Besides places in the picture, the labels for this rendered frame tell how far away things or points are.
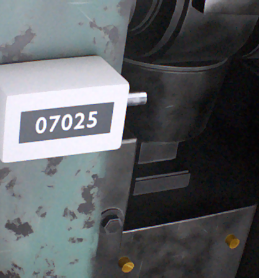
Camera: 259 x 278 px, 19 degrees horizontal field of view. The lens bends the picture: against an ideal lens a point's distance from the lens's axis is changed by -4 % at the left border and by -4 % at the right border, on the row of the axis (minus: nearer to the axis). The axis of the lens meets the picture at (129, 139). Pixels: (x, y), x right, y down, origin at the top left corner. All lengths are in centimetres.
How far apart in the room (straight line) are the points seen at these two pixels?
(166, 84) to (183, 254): 14
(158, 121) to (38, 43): 19
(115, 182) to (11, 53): 13
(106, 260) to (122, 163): 8
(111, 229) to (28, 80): 15
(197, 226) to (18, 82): 26
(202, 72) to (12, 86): 22
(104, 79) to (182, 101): 18
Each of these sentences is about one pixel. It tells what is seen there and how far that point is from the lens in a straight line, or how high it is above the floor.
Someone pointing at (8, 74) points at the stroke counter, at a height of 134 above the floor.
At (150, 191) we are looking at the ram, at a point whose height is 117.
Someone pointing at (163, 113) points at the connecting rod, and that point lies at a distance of 58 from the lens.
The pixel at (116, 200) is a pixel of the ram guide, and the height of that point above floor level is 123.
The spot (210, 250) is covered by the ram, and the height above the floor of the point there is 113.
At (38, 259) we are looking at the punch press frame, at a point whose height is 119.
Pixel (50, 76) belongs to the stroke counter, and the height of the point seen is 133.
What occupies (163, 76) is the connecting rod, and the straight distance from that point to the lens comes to 57.
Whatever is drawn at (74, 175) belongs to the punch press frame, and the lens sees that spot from 48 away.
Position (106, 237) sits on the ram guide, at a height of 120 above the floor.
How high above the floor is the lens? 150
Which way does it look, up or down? 28 degrees down
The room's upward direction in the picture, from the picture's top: 9 degrees clockwise
